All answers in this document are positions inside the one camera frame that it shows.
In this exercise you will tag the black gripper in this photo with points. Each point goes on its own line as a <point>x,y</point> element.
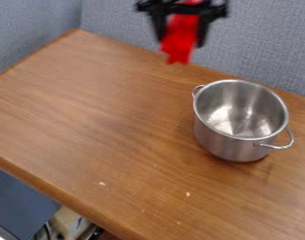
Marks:
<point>161,8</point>

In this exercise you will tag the red plastic block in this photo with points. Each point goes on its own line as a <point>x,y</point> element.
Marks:
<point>181,37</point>

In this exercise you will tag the stainless steel pot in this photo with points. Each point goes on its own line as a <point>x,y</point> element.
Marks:
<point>241,120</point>

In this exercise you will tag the beige box under table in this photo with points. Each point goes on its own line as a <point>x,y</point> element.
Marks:
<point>70,226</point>

